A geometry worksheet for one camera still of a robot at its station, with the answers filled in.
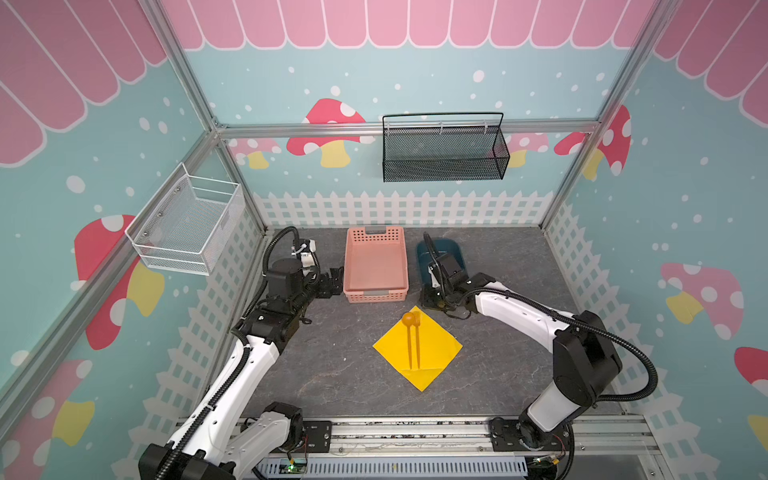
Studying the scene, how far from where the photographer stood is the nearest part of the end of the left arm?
64 cm

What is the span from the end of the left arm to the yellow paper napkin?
296 mm

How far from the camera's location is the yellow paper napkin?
0.86m
